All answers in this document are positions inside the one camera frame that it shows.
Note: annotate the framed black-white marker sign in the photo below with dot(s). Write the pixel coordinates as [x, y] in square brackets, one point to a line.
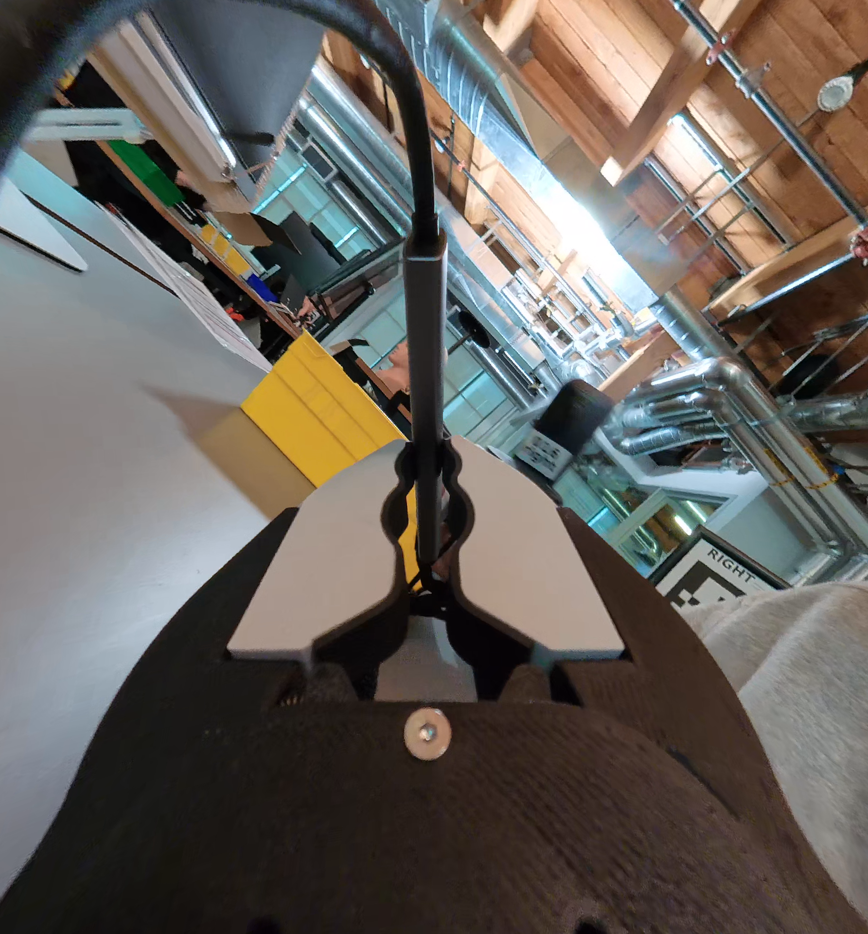
[725, 576]

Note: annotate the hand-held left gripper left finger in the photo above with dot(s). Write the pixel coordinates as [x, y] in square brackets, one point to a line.
[317, 569]

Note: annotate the grey desk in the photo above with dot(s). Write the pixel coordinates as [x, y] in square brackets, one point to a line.
[76, 438]

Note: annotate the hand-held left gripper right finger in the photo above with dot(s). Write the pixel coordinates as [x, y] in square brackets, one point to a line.
[528, 569]

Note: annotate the round ceiling light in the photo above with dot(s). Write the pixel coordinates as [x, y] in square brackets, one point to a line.
[835, 95]

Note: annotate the blue storage bin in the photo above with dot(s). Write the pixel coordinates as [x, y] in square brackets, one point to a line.
[262, 288]

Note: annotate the green storage bin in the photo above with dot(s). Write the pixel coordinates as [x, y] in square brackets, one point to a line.
[142, 171]

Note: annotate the metal sprinkler pipe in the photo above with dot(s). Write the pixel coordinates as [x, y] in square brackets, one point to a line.
[769, 95]

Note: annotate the black round lamp on pole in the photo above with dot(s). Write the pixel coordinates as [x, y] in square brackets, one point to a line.
[476, 335]

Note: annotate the yellow storage bin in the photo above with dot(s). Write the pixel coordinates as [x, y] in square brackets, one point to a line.
[310, 408]

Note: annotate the laminated instruction sheet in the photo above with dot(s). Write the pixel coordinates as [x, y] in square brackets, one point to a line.
[200, 306]

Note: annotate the black screen in wooden frame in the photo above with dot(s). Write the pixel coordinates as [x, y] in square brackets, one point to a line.
[244, 73]

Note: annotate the silver ventilation ducts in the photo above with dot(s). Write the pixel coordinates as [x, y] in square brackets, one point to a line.
[733, 394]

